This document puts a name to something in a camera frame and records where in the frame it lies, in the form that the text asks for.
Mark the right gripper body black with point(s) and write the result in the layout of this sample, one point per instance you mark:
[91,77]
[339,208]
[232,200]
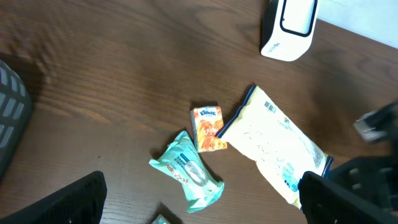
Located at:
[374,178]

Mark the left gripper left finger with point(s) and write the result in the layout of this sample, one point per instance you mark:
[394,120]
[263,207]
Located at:
[79,202]

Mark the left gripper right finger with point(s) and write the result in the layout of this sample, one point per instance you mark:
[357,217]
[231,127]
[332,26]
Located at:
[324,202]

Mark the green Kleenex tissue packet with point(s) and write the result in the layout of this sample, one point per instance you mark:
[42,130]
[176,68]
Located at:
[160,219]

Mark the large yellow snack bag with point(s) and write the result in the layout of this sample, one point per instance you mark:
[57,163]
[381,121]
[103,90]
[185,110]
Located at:
[282,152]

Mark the teal wet-wipe packet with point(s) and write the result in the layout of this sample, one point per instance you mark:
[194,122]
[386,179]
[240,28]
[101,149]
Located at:
[182,162]

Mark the orange tissue packet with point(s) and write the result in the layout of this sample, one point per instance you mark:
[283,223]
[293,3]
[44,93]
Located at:
[206,122]

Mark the white barcode scanner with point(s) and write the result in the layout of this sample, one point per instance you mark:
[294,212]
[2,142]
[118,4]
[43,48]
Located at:
[287,28]

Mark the grey plastic basket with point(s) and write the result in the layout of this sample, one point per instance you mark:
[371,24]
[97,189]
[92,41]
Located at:
[16,109]

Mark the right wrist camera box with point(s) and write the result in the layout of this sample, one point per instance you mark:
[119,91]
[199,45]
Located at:
[368,133]

